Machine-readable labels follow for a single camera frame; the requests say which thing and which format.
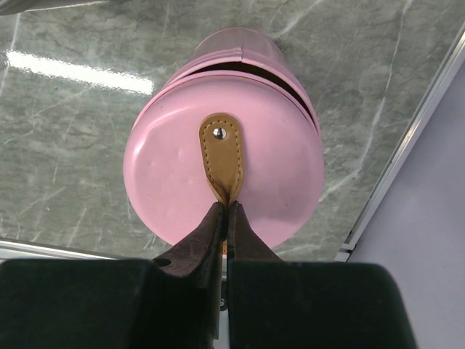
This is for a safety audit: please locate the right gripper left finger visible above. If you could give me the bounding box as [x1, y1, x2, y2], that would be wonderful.
[1, 203, 224, 348]

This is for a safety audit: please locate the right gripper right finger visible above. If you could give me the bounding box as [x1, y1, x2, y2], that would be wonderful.
[227, 203, 417, 348]

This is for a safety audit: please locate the pink round lid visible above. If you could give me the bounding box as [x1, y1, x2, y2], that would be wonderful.
[123, 71, 324, 247]

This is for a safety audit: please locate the pink cylindrical container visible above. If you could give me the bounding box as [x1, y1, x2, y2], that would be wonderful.
[166, 28, 320, 129]

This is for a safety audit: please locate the aluminium rail frame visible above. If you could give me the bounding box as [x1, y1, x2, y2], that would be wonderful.
[1, 23, 457, 260]

